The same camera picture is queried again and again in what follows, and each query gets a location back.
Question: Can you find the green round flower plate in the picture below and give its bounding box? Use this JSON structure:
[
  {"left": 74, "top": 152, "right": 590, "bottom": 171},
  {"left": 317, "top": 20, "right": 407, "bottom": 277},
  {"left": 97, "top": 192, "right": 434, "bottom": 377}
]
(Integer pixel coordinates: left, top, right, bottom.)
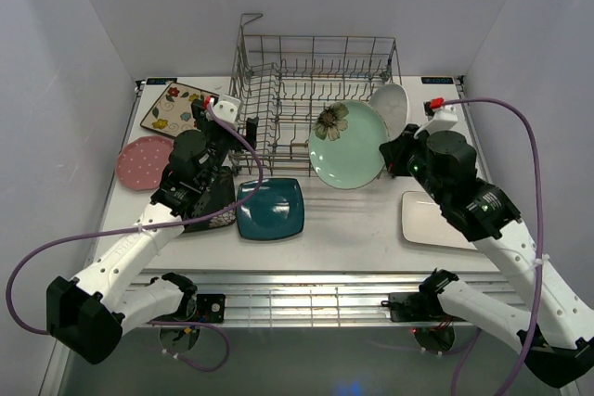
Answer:
[{"left": 308, "top": 100, "right": 389, "bottom": 190}]

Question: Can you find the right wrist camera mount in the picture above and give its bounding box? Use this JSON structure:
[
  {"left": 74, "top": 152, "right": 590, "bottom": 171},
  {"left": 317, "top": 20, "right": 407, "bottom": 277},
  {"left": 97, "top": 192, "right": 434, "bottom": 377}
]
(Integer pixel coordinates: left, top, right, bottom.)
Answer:
[{"left": 414, "top": 97, "right": 458, "bottom": 139}]

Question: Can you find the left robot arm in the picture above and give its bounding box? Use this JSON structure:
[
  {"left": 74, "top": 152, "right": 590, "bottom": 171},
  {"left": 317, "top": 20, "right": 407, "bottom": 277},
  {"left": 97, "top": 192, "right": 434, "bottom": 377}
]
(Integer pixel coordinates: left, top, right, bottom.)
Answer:
[{"left": 46, "top": 95, "right": 257, "bottom": 364}]

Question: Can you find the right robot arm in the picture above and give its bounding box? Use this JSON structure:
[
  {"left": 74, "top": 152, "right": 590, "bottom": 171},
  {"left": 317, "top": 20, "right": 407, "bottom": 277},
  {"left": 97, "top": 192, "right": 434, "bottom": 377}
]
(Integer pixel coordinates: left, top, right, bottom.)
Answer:
[{"left": 379, "top": 124, "right": 593, "bottom": 389}]

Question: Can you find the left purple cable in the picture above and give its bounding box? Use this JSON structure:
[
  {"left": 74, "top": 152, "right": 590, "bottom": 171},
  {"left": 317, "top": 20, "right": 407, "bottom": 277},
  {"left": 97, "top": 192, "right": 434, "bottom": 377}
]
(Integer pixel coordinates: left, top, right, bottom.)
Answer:
[{"left": 5, "top": 103, "right": 265, "bottom": 373}]

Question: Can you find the teal square plate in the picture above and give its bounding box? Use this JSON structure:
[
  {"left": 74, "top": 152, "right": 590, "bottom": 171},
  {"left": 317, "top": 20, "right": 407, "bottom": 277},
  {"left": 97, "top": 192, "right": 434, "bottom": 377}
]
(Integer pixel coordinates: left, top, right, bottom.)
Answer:
[{"left": 236, "top": 178, "right": 305, "bottom": 241}]

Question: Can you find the white rectangular plate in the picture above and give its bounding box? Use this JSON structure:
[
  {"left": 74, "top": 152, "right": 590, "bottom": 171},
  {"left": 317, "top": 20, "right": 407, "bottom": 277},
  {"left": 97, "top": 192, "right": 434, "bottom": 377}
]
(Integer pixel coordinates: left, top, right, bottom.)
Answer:
[{"left": 401, "top": 191, "right": 476, "bottom": 251}]

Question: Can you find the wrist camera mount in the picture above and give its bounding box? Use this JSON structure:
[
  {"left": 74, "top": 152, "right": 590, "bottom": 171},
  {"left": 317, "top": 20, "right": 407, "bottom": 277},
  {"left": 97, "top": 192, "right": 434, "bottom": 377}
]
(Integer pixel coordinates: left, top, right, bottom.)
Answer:
[
  {"left": 204, "top": 95, "right": 243, "bottom": 126},
  {"left": 414, "top": 97, "right": 458, "bottom": 139}
]

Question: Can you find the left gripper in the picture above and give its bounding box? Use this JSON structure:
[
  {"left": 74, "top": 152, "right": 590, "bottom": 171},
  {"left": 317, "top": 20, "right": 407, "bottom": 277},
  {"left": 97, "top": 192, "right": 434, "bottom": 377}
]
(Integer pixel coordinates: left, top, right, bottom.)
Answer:
[{"left": 192, "top": 100, "right": 258, "bottom": 188}]

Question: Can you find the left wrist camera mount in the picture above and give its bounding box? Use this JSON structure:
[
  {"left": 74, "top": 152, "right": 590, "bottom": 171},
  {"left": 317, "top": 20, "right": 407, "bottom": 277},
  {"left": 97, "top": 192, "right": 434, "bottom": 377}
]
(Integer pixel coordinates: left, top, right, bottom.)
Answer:
[{"left": 204, "top": 95, "right": 243, "bottom": 126}]

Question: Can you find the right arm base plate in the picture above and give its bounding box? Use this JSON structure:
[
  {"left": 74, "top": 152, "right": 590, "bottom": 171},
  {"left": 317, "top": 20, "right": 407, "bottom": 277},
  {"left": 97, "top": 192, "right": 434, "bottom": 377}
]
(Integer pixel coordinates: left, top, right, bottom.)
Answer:
[{"left": 381, "top": 292, "right": 446, "bottom": 322}]

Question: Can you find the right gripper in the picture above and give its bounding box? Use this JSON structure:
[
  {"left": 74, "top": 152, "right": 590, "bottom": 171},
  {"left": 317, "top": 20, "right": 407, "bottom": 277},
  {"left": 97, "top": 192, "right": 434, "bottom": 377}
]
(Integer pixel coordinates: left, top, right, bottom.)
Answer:
[{"left": 379, "top": 123, "right": 447, "bottom": 206}]

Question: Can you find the cream square flower plate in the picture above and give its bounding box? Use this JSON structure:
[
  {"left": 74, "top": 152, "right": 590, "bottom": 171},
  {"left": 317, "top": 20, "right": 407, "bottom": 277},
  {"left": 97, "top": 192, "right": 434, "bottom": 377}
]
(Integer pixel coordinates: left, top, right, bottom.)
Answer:
[{"left": 140, "top": 82, "right": 217, "bottom": 138}]

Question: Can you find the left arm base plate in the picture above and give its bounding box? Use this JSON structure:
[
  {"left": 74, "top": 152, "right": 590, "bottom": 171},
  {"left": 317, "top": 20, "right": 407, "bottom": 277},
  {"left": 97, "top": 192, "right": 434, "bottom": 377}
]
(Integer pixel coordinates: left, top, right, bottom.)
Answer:
[{"left": 188, "top": 294, "right": 226, "bottom": 324}]

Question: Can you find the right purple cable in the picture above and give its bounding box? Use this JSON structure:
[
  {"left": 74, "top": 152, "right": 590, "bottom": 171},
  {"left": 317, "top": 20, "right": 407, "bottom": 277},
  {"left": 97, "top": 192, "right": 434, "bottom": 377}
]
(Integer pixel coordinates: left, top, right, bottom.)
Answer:
[{"left": 370, "top": 96, "right": 545, "bottom": 396}]

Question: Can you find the white oval plate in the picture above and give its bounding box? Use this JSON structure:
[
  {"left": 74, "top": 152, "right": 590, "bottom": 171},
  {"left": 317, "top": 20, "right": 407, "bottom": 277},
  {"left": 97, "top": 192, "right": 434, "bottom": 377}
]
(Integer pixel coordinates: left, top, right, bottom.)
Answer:
[{"left": 368, "top": 83, "right": 409, "bottom": 140}]

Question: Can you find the purple cable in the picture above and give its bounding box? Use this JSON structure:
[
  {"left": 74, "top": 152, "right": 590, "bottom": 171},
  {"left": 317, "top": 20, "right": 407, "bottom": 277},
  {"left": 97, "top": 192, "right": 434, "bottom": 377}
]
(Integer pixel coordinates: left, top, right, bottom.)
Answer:
[
  {"left": 5, "top": 103, "right": 265, "bottom": 373},
  {"left": 370, "top": 96, "right": 545, "bottom": 396}
]

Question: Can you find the blue label right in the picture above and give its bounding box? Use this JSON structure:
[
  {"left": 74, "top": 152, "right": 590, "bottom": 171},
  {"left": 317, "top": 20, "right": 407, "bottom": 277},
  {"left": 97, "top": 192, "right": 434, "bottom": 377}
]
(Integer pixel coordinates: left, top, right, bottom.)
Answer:
[{"left": 420, "top": 76, "right": 455, "bottom": 84}]

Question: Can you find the aluminium table frame rail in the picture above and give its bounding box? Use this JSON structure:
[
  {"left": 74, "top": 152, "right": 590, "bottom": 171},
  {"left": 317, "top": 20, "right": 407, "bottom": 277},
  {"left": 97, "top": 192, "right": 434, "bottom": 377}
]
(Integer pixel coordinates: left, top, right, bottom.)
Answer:
[{"left": 58, "top": 270, "right": 558, "bottom": 330}]

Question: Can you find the black floral square plate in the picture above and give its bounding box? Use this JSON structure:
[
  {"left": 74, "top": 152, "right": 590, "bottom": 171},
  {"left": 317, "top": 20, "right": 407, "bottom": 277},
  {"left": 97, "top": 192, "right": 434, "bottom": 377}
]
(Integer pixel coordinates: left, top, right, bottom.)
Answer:
[{"left": 183, "top": 166, "right": 238, "bottom": 233}]

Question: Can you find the grey wire dish rack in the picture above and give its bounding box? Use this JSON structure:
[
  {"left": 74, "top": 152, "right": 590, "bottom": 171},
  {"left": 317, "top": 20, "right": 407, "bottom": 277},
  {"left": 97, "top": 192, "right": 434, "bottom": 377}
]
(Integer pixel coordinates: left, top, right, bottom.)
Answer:
[{"left": 229, "top": 13, "right": 402, "bottom": 176}]

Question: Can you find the pink dotted round plate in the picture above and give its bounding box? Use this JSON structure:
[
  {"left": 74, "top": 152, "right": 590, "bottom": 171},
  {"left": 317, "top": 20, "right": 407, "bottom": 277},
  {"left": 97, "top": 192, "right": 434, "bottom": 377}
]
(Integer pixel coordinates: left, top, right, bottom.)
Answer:
[{"left": 115, "top": 135, "right": 174, "bottom": 191}]

